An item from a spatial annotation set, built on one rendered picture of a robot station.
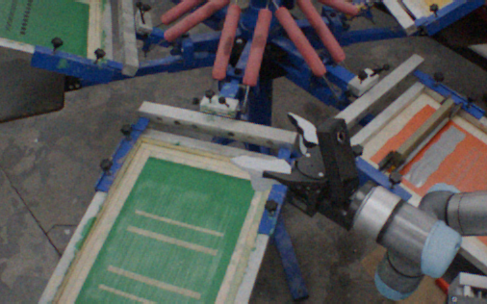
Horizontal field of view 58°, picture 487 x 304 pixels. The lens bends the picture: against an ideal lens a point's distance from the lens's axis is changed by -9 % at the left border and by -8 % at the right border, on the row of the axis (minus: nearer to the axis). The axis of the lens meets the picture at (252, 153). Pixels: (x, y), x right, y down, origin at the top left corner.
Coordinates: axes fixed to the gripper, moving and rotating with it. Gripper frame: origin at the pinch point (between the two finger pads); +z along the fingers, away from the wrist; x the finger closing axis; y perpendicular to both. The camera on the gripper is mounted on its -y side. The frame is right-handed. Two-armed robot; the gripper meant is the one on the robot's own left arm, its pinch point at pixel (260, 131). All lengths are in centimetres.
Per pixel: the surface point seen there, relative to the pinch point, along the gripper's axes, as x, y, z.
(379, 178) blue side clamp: 66, 59, -6
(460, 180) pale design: 88, 61, -30
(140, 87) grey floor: 123, 152, 185
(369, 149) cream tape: 79, 62, 4
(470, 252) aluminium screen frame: 60, 61, -44
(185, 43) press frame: 72, 53, 89
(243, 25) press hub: 95, 49, 78
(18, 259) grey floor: -16, 171, 139
